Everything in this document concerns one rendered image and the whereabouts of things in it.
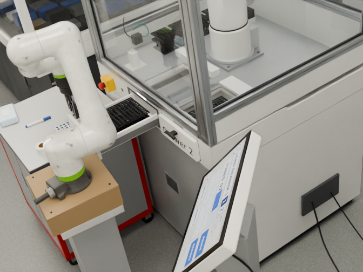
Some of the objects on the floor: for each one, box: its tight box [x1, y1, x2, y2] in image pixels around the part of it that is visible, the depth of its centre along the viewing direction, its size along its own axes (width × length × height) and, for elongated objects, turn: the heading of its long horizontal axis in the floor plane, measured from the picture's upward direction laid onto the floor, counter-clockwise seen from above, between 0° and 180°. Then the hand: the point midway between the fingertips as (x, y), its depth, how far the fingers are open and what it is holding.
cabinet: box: [105, 88, 363, 269], centre depth 315 cm, size 95×103×80 cm
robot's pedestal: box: [61, 205, 131, 272], centre depth 265 cm, size 30×30×76 cm
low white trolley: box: [0, 86, 154, 266], centre depth 319 cm, size 58×62×76 cm
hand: (76, 117), depth 279 cm, fingers closed
